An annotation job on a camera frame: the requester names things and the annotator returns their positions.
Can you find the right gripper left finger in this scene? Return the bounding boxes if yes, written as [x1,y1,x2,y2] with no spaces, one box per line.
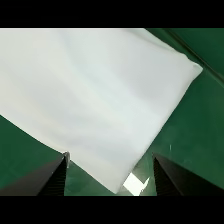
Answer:
[0,151,71,197]

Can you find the white garment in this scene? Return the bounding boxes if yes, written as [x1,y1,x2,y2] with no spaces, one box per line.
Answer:
[0,28,204,195]

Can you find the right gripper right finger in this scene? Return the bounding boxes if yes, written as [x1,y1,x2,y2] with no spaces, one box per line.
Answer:
[152,152,224,197]

